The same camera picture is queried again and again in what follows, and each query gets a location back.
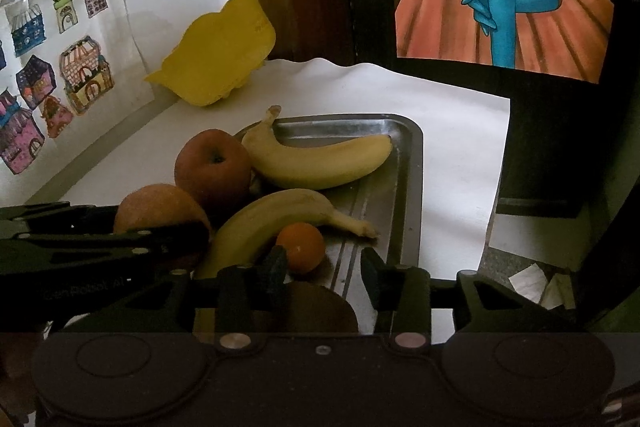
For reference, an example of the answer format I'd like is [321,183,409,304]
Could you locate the red apple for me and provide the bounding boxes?
[113,183,212,234]
[174,129,252,204]

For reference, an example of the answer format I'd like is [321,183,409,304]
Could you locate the yellow banana curved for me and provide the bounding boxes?
[195,188,378,279]

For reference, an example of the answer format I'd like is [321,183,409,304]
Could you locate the small orange kumquat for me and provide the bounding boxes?
[276,222,326,273]

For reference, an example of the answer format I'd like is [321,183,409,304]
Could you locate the colourful houses drawing paper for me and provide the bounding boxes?
[1,0,154,206]

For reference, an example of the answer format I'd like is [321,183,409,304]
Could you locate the metal baking tray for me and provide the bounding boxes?
[273,114,423,335]

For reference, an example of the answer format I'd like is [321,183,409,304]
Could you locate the yellow scalloped bowl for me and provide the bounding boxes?
[145,0,276,107]

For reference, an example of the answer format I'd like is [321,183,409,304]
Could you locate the orange dress woman poster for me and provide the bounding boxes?
[395,0,614,83]

